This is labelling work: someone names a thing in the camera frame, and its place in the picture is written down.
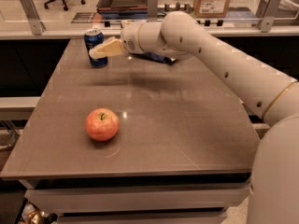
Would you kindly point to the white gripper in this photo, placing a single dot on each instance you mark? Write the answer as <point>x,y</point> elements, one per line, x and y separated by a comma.
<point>131,37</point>

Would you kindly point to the blue pepsi can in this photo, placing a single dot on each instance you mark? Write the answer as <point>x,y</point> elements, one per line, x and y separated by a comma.
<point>92,38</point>

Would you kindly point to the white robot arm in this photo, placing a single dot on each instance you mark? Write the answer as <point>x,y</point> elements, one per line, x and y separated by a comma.
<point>270,94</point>

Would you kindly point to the grey tray with items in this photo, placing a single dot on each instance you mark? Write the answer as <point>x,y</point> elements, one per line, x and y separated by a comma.
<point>123,2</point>

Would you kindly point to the blue chip bag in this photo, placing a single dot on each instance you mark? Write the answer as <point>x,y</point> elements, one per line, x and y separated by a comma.
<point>155,57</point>

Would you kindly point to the red apple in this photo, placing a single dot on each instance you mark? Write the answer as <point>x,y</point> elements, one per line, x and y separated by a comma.
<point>102,124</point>

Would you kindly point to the cardboard box with label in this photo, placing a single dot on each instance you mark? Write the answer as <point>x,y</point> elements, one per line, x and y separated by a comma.
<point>210,8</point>

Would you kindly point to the grey table drawer unit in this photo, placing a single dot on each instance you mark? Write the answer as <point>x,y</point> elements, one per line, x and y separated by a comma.
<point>152,199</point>

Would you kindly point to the middle metal glass bracket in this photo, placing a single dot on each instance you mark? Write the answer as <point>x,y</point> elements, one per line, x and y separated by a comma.
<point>152,10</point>

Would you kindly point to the metal glass bracket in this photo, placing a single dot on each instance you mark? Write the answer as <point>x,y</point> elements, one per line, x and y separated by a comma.
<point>266,22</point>
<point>35,23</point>
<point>152,10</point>

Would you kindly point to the left metal glass bracket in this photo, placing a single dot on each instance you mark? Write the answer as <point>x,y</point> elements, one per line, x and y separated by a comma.
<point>35,23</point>

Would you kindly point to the right metal glass bracket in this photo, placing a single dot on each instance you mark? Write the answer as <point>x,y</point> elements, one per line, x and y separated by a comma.
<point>266,22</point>

